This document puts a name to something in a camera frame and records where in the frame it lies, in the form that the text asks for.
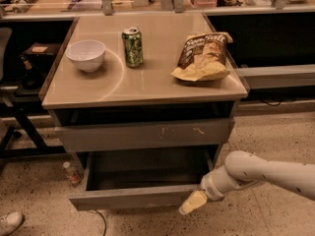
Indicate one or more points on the white shoe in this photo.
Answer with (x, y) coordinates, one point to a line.
(10, 222)

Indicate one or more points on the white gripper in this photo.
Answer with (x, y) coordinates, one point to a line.
(210, 186)

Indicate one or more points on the black box with label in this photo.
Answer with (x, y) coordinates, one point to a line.
(43, 49)

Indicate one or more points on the grey top drawer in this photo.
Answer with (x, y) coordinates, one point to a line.
(145, 135)

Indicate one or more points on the white bowl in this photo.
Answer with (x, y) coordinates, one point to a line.
(86, 55)

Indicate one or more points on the plastic water bottle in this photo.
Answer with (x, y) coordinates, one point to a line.
(71, 173)

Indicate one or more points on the green soda can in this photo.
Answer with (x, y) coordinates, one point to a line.
(133, 51)

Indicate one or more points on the grey drawer cabinet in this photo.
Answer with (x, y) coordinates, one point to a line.
(116, 93)

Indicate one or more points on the sea salt chip bag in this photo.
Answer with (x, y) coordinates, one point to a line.
(203, 57)

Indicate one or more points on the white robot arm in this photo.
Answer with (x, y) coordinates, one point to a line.
(242, 170)

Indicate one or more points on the grey drawer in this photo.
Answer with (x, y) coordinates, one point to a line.
(145, 135)
(137, 178)

